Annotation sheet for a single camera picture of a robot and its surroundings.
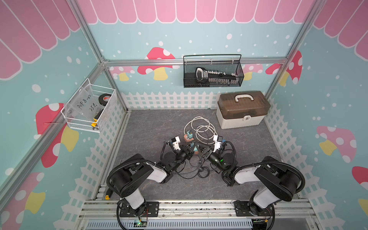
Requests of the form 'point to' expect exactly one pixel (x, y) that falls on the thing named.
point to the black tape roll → (104, 98)
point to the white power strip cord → (206, 132)
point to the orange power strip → (187, 139)
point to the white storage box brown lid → (241, 109)
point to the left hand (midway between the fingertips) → (199, 143)
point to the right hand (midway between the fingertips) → (196, 144)
